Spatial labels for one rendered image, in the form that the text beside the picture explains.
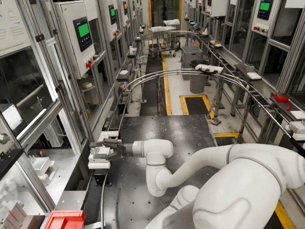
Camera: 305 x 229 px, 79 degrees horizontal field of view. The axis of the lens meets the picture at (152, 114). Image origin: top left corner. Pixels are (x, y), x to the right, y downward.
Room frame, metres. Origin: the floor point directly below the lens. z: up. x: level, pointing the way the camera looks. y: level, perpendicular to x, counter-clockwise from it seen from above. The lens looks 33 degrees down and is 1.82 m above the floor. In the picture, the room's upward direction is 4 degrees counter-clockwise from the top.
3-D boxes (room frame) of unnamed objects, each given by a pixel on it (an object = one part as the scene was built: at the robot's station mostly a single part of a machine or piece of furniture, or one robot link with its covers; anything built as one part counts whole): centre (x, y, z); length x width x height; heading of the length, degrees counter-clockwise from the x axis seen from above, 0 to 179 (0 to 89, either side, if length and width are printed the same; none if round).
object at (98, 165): (1.04, 0.37, 0.84); 0.36 x 0.14 x 0.10; 177
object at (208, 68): (2.57, -0.86, 0.84); 0.37 x 0.14 x 0.10; 55
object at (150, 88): (5.40, -0.21, 0.01); 5.85 x 0.59 x 0.01; 177
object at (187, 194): (0.56, -0.17, 0.85); 0.18 x 0.16 x 0.22; 129
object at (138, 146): (0.73, 0.09, 1.12); 0.09 x 0.06 x 0.09; 177
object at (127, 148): (0.74, 0.16, 1.12); 0.09 x 0.07 x 0.08; 87
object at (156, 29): (6.33, -0.47, 0.48); 0.88 x 0.56 x 0.96; 105
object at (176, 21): (7.58, -0.95, 0.48); 0.84 x 0.58 x 0.97; 5
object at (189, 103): (2.89, -0.83, 0.01); 1.00 x 0.55 x 0.01; 177
